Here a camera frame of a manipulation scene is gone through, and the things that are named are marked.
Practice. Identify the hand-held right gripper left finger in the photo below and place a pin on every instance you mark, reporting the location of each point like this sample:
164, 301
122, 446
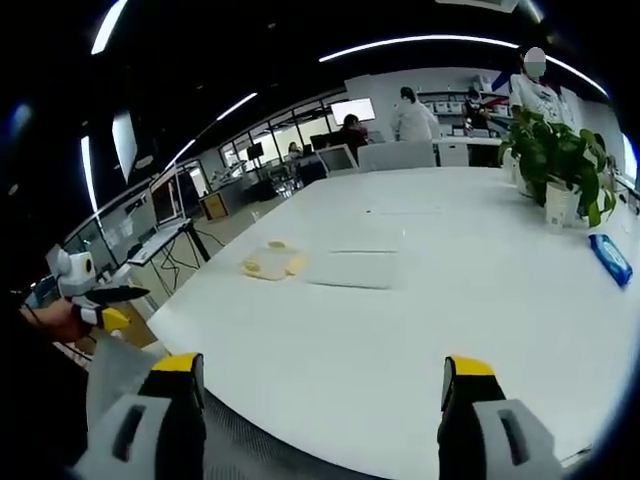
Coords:
145, 435

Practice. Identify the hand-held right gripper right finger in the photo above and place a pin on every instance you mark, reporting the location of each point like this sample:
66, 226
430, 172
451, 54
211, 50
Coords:
490, 430

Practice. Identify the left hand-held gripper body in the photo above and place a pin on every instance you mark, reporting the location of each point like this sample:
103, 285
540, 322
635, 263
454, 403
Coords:
72, 272

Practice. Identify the person's left hand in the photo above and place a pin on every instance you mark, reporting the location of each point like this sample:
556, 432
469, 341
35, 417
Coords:
55, 322

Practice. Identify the grey cloth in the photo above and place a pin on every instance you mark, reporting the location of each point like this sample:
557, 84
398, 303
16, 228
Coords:
117, 370

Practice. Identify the desk with monitor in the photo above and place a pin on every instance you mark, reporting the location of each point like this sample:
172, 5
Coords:
165, 220

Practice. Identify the cardboard box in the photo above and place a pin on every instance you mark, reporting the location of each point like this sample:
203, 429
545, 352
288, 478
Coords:
215, 206

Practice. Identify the blue wet wipes packet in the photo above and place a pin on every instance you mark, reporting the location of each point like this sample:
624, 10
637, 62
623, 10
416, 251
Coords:
611, 259

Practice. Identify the short ceiling light strip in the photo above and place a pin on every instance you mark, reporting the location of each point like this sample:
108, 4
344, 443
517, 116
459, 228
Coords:
107, 27

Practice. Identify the white monitor back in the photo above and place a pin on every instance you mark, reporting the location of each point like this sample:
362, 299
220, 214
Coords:
338, 159

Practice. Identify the large potted green plant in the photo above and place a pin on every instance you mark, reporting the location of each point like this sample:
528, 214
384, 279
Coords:
565, 165

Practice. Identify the small potted green plant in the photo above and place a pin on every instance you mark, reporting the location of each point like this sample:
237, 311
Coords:
517, 150

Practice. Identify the white chair back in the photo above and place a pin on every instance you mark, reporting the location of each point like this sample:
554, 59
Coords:
396, 156

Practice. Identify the long ceiling light strip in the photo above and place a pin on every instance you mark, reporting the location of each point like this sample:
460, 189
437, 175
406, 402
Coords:
425, 45

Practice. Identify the bright wall screen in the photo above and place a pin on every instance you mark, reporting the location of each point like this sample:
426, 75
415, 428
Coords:
352, 109

